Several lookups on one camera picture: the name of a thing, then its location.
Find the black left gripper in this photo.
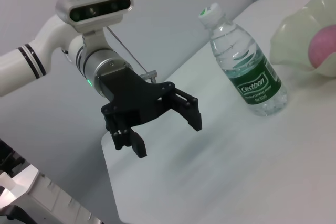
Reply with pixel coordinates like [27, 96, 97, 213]
[96, 67, 203, 159]

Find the clear water bottle green label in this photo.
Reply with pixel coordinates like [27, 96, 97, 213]
[198, 2, 289, 117]

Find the pink peach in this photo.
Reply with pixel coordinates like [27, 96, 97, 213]
[308, 24, 336, 69]

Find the pale green wavy fruit plate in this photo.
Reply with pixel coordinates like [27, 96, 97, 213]
[270, 0, 336, 78]

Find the black equipment part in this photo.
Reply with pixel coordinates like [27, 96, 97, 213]
[0, 138, 27, 176]

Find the left gripper cable with plug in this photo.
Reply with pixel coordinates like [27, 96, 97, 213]
[140, 69, 158, 84]

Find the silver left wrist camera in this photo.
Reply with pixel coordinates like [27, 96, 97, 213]
[55, 0, 134, 51]

